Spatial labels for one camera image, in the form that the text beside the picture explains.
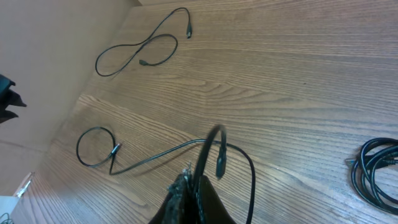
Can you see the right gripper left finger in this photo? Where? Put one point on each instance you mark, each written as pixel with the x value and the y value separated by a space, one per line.
pixel 177 206

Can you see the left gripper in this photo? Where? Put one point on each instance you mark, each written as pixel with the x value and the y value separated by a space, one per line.
pixel 9 97

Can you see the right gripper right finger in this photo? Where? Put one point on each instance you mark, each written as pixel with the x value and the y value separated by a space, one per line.
pixel 210 207

